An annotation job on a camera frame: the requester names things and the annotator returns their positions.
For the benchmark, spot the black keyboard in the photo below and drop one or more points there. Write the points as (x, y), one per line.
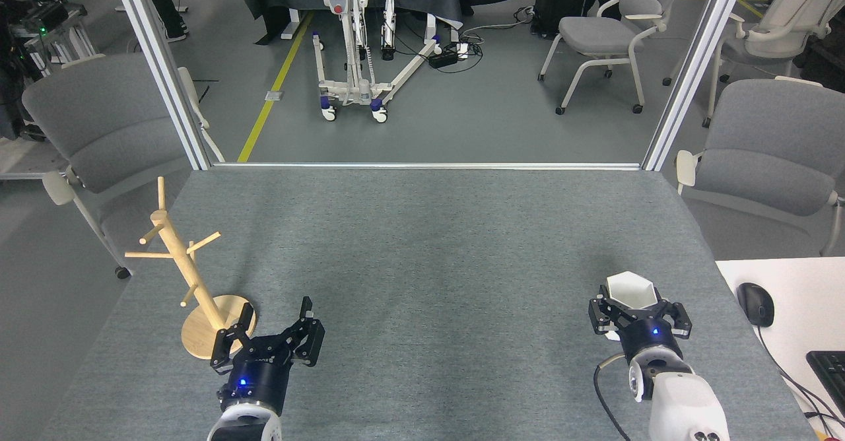
(830, 375)

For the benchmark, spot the silver aluminium post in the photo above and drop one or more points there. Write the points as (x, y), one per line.
(693, 71)
(165, 78)

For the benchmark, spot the grey chair with cream frame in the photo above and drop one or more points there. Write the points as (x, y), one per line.
(772, 150)
(109, 124)
(597, 35)
(779, 28)

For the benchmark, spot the white stand on wheels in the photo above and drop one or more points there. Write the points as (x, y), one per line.
(350, 88)

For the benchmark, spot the white faceted cup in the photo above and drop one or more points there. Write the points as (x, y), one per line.
(630, 289)

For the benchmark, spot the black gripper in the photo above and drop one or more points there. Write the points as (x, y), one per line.
(261, 381)
(650, 335)

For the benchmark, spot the person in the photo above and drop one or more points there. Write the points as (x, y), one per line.
(165, 5)

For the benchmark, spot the silver table edge rail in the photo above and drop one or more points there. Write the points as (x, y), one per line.
(429, 166)

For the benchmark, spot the equipment cart with black device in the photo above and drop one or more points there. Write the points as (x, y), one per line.
(46, 22)

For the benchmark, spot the wooden cup rack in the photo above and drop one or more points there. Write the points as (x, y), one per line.
(221, 325)

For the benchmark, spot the black power strip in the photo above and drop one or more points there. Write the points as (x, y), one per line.
(443, 59)

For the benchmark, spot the grey floor socket plate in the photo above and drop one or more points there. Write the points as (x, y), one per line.
(274, 96)

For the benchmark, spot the black computer mouse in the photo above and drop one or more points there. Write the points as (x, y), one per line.
(756, 304)

